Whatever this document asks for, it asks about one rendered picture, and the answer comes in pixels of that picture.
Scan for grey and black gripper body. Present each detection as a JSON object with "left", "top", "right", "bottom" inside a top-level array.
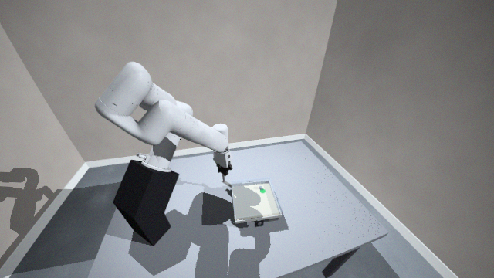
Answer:
[{"left": 213, "top": 151, "right": 232, "bottom": 168}]

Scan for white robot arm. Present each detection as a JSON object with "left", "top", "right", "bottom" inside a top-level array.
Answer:
[{"left": 95, "top": 62, "right": 230, "bottom": 172}]

